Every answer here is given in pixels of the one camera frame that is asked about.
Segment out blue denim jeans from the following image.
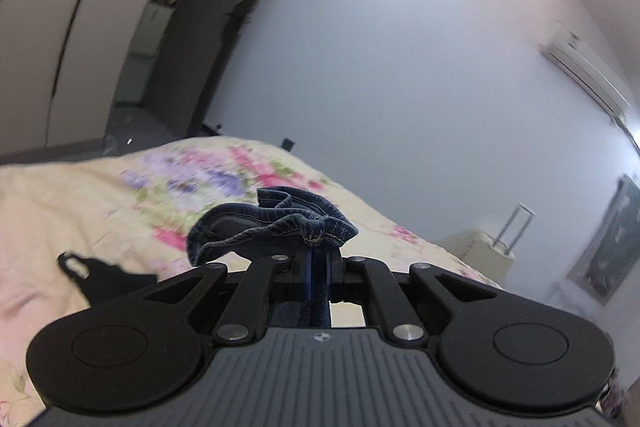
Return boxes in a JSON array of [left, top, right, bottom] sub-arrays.
[[186, 186, 358, 329]]

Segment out floral yellow bed cover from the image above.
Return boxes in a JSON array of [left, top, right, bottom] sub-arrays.
[[1, 138, 480, 426]]

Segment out dark brown door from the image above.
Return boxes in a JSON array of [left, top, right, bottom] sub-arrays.
[[105, 0, 307, 139]]

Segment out beige wardrobe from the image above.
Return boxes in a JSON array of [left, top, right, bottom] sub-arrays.
[[1, 0, 149, 155]]

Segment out white suitcase with handle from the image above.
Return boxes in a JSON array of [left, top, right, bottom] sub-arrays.
[[436, 202, 536, 282]]

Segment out framed wall picture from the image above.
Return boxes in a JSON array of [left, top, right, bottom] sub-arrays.
[[567, 174, 639, 305]]

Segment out white wall air conditioner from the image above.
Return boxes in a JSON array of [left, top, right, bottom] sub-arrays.
[[540, 20, 631, 126]]

